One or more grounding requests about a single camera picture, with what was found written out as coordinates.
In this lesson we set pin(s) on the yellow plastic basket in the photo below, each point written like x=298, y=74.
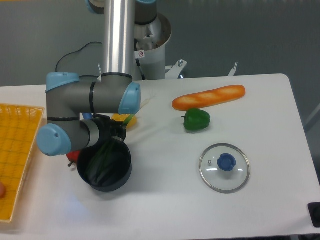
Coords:
x=19, y=125

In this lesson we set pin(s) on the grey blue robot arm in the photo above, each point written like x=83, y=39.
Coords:
x=67, y=97

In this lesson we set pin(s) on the glass lid blue knob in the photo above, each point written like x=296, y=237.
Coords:
x=224, y=168

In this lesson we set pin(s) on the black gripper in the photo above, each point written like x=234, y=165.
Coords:
x=108, y=128

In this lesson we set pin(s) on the orange baguette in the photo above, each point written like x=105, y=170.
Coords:
x=209, y=98

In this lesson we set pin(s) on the green onion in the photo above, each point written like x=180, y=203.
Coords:
x=101, y=161

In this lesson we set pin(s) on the black device at edge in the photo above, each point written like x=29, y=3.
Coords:
x=314, y=212

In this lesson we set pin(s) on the green bell pepper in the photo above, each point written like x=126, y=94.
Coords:
x=196, y=119

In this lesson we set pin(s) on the yellow bell pepper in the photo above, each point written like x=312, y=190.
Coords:
x=132, y=122

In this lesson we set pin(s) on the red bell pepper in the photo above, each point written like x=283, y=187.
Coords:
x=73, y=157

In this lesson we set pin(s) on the white bracket behind table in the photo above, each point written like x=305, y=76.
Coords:
x=233, y=70

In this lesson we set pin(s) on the black pot blue handle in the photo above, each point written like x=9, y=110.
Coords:
x=112, y=179

